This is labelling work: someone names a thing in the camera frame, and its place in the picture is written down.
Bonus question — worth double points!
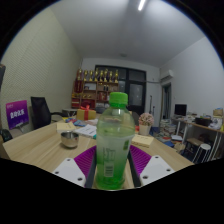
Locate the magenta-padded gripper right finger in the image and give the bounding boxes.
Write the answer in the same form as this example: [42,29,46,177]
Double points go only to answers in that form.
[128,144,176,188]

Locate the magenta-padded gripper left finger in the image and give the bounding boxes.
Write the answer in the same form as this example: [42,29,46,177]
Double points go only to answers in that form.
[52,144,98,189]

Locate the green drink bottle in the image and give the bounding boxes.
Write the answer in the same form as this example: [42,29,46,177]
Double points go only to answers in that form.
[95,91,137,191]

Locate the small steel cup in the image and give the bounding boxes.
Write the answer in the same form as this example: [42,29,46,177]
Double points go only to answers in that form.
[60,130,80,149]

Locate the large tan book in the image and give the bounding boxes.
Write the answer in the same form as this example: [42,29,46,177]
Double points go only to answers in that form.
[131,133,155,148]

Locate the stack of books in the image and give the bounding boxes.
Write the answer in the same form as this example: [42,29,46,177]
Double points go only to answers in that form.
[159,119,177,138]

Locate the small tan book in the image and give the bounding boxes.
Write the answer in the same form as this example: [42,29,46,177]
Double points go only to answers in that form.
[55,121,78,134]

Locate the blue colourful booklet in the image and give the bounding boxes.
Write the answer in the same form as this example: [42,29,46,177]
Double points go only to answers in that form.
[72,119,88,128]

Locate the white round stool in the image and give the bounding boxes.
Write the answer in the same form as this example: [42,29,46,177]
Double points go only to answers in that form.
[192,143,212,164]

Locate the yellow gift box red ribbon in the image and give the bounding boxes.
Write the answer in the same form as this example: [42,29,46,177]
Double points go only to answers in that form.
[76,105,97,121]

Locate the black microphone stand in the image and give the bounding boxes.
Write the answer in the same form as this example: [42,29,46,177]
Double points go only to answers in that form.
[148,95,156,116]

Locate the wooden side desk white legs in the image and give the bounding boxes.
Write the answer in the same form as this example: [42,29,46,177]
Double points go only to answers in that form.
[171,116,224,158]

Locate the computer monitor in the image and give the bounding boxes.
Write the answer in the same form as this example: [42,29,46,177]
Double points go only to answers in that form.
[174,103,188,117]

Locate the black office chair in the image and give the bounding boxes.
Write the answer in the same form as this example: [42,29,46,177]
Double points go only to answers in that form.
[30,96,64,130]

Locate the purple sign board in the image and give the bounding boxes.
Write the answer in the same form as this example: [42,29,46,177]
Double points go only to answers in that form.
[5,99,30,130]

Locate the wooden shelf unit with trophies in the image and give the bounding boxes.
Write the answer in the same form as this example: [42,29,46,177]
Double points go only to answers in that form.
[70,68,120,110]

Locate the black framed glass door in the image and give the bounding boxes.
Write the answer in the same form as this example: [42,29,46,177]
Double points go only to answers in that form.
[94,64,148,116]

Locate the ceiling tube light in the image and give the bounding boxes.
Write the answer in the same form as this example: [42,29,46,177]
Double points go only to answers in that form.
[137,0,147,12]

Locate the white wall air conditioner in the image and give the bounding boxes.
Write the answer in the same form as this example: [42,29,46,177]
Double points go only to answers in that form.
[159,69,175,83]

